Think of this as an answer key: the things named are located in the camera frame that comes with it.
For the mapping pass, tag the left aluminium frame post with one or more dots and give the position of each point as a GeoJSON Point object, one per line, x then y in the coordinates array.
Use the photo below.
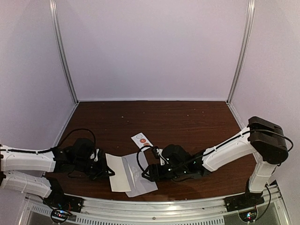
{"type": "Point", "coordinates": [61, 50]}

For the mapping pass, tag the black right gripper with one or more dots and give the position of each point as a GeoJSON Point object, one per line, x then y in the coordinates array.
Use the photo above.
{"type": "Point", "coordinates": [157, 174]}

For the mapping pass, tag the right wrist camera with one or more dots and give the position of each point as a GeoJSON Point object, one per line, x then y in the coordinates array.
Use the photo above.
{"type": "Point", "coordinates": [156, 151]}

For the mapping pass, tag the aluminium frame post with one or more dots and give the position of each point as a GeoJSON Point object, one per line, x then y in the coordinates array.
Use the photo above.
{"type": "Point", "coordinates": [61, 50]}
{"type": "Point", "coordinates": [244, 44]}

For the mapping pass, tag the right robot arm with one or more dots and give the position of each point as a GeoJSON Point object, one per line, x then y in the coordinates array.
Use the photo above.
{"type": "Point", "coordinates": [259, 137]}

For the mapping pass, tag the white sticker sheet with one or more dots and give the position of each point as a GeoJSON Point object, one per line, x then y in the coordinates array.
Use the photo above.
{"type": "Point", "coordinates": [136, 139]}

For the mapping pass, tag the front aluminium rail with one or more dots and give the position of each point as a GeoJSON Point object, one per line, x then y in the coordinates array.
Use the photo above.
{"type": "Point", "coordinates": [188, 212]}

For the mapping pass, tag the grey envelope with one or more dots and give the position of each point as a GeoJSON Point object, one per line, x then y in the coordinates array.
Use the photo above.
{"type": "Point", "coordinates": [138, 184]}

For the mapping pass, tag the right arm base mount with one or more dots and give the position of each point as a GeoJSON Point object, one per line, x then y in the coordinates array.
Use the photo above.
{"type": "Point", "coordinates": [246, 204]}

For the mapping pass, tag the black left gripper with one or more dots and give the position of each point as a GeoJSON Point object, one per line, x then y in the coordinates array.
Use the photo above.
{"type": "Point", "coordinates": [102, 168]}

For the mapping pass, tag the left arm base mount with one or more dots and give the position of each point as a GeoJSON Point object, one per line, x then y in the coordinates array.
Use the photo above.
{"type": "Point", "coordinates": [61, 204]}

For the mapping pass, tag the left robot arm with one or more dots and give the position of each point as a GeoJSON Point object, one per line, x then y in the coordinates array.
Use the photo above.
{"type": "Point", "coordinates": [82, 156]}

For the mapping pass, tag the right aluminium frame post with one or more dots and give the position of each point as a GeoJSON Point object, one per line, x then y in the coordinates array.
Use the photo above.
{"type": "Point", "coordinates": [244, 44]}

